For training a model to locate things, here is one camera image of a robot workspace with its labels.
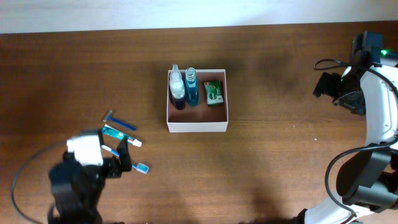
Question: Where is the green white toothpaste tube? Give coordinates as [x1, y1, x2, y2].
[102, 124, 142, 147]

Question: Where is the blue white toothbrush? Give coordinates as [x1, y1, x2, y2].
[101, 145, 149, 174]

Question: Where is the clear foam pump bottle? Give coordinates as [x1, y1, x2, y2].
[169, 64, 185, 110]

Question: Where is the blue mouthwash bottle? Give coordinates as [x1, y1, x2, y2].
[185, 67, 198, 106]

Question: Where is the green white soap box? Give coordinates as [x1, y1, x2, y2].
[204, 80, 224, 106]

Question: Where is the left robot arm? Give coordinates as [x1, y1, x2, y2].
[47, 134, 132, 223]

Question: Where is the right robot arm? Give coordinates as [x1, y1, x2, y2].
[293, 31, 397, 224]

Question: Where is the blue disposable razor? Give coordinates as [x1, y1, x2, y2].
[103, 110, 136, 131]

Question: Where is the pink open cardboard box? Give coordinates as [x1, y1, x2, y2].
[166, 68, 229, 133]

